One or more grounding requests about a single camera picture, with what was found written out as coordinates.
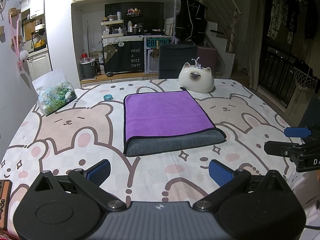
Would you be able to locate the purple and grey towel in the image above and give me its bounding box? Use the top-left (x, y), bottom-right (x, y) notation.
top-left (124, 90), bottom-right (226, 157)

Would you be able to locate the bear pattern tablecloth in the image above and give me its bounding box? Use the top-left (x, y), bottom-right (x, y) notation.
top-left (1, 79), bottom-right (319, 239)

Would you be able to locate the orange box at table edge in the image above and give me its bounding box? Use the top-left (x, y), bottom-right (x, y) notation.
top-left (0, 180), bottom-right (12, 231)

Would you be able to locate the small teal cap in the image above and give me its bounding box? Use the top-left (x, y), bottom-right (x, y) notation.
top-left (104, 94), bottom-right (113, 101)

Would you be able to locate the floral tissue box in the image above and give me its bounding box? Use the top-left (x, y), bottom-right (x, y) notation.
top-left (32, 68), bottom-right (76, 116)

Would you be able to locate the ceramic cat head bowl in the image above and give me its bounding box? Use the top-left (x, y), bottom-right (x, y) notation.
top-left (178, 62), bottom-right (214, 93)

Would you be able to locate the grey trash bin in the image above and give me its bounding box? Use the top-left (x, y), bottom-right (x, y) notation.
top-left (80, 60), bottom-right (97, 79)

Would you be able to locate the silver rabbit figurine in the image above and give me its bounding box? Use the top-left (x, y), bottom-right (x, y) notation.
top-left (191, 57), bottom-right (202, 69)

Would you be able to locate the black have a nice day curtain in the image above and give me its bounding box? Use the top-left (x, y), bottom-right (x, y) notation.
top-left (103, 41), bottom-right (144, 74)

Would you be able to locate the dark green chair back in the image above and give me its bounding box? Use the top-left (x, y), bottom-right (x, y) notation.
top-left (158, 44), bottom-right (197, 79)

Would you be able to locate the black hanging jacket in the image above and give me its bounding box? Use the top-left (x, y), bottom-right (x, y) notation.
top-left (175, 0), bottom-right (208, 46)

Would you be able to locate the teal poison poster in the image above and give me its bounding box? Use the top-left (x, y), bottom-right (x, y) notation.
top-left (143, 35), bottom-right (171, 74)

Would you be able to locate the white shelf rack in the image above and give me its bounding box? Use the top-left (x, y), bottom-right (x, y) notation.
top-left (101, 20), bottom-right (124, 38)

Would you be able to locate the pink lanyard with pompom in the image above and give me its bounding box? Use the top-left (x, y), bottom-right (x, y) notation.
top-left (9, 12), bottom-right (30, 75)

